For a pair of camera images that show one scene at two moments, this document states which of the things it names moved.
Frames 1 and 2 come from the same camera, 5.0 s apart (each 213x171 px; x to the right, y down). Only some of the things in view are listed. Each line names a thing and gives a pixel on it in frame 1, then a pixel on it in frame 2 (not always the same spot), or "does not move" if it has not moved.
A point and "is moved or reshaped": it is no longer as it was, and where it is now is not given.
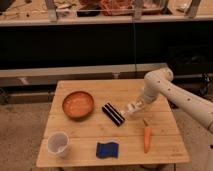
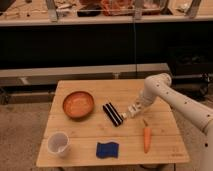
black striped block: (113, 114) does not move
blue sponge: (105, 150) does not move
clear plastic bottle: (135, 105) is moved or reshaped
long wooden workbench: (43, 13) does not move
